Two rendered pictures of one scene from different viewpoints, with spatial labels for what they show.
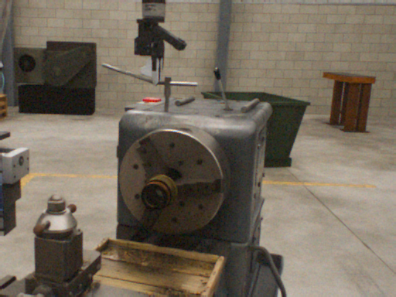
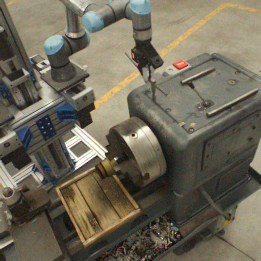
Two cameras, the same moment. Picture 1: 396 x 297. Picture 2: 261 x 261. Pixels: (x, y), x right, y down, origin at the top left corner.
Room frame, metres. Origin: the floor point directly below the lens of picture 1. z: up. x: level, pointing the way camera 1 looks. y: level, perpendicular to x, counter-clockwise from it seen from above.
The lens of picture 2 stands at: (0.80, -0.71, 2.12)
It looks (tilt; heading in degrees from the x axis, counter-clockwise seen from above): 46 degrees down; 46
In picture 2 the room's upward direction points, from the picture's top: 9 degrees counter-clockwise
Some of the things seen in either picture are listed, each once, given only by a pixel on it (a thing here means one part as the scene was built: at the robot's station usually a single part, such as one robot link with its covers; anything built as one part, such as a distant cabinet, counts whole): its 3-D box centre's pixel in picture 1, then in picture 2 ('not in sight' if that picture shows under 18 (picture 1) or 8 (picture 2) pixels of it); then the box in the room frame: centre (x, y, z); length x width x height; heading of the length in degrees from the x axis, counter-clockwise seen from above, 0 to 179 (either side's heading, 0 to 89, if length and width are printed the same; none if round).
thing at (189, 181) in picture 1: (197, 187); (130, 172); (1.30, -0.16, 1.09); 0.12 x 0.11 x 0.05; 71
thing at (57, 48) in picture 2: not in sight; (56, 50); (1.59, 0.59, 1.33); 0.13 x 0.12 x 0.14; 171
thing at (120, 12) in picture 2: not in sight; (120, 8); (1.62, 0.07, 1.65); 0.11 x 0.11 x 0.08; 81
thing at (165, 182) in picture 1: (158, 192); (107, 167); (1.26, -0.05, 1.08); 0.09 x 0.09 x 0.09; 71
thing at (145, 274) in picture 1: (145, 274); (96, 200); (1.17, -0.02, 0.89); 0.36 x 0.30 x 0.04; 71
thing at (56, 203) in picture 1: (56, 202); (6, 190); (0.89, 0.16, 1.17); 0.04 x 0.04 x 0.03
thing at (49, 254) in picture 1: (60, 249); (17, 203); (0.90, 0.16, 1.07); 0.07 x 0.07 x 0.10; 71
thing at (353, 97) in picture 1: (344, 100); not in sight; (9.64, -3.94, 0.50); 1.61 x 0.44 x 1.00; 178
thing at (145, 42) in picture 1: (150, 38); (142, 49); (1.62, -0.02, 1.49); 0.09 x 0.08 x 0.12; 71
